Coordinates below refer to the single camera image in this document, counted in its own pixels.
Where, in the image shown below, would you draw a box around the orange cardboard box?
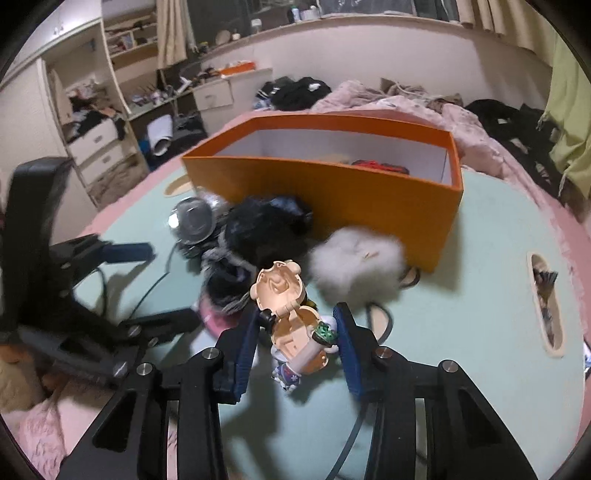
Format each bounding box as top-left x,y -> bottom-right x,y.
181,114 -> 464,274

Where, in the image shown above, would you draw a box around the white rolled item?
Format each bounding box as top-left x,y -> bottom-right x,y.
145,115 -> 175,156

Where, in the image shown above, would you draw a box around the black cable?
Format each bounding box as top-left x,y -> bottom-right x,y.
96,265 -> 172,320
329,302 -> 394,480

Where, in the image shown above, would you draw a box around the cream curtain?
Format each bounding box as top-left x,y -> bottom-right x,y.
456,0 -> 551,52

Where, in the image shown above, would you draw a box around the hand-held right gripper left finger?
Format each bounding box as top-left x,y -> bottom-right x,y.
55,305 -> 259,480

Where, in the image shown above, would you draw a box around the beige curtain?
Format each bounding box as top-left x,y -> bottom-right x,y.
156,0 -> 195,71

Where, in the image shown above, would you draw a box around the light green hanging garment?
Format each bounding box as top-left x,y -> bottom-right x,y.
542,37 -> 591,175

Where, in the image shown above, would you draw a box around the white shelf unit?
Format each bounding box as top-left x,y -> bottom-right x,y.
102,11 -> 161,71

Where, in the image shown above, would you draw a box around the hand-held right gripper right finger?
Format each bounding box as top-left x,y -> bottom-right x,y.
333,302 -> 539,480

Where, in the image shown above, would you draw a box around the black pouch with red print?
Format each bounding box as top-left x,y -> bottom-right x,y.
351,159 -> 410,175

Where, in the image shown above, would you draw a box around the tan plush toy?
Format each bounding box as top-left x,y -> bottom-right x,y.
0,344 -> 48,412

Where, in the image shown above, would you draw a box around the orange tray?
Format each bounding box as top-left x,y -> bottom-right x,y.
217,60 -> 256,77

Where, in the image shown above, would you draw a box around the crumpled wrappers in slot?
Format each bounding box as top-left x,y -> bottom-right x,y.
533,268 -> 560,339

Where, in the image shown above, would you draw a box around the white drawer cabinet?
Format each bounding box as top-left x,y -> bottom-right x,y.
67,117 -> 149,200

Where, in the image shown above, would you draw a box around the black lace trimmed garment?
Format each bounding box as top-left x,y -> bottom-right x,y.
201,196 -> 315,315

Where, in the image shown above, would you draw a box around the white fluffy pompom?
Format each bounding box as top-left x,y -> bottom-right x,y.
308,228 -> 408,306

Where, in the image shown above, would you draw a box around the peach cartoon figurine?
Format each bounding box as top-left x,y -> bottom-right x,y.
250,260 -> 341,396

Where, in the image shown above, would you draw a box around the black and white clothes pile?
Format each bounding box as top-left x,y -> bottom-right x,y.
256,78 -> 332,112

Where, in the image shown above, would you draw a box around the mint cartoon print desktop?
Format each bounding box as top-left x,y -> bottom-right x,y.
74,166 -> 587,480

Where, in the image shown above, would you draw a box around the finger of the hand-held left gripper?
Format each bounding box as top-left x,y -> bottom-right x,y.
117,308 -> 200,352
60,235 -> 154,282

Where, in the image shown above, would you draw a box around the beige knitted sweater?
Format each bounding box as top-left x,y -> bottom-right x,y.
379,78 -> 463,110

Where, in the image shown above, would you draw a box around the white nightstand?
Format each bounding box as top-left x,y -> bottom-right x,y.
191,68 -> 274,112

